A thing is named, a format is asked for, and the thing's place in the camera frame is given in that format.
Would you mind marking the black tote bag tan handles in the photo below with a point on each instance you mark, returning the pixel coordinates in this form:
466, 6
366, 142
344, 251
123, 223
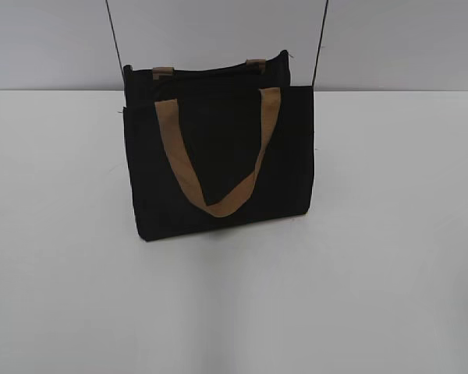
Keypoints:
217, 148

